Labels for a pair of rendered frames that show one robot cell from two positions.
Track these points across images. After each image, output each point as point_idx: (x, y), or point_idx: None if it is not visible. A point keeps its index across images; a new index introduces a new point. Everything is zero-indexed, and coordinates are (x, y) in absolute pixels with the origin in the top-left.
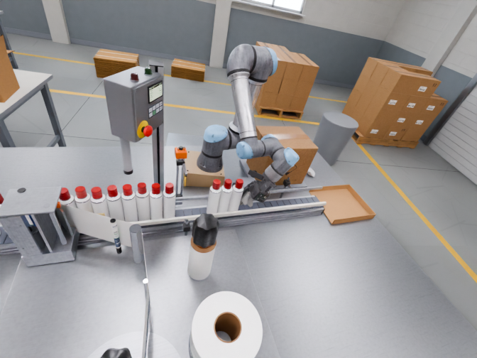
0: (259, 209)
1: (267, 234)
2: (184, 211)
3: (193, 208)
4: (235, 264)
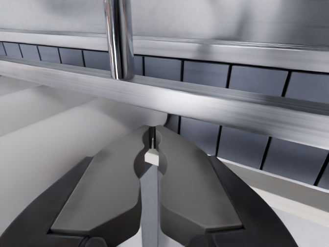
0: (282, 203)
1: (291, 219)
2: (7, 53)
3: (23, 45)
4: (119, 245)
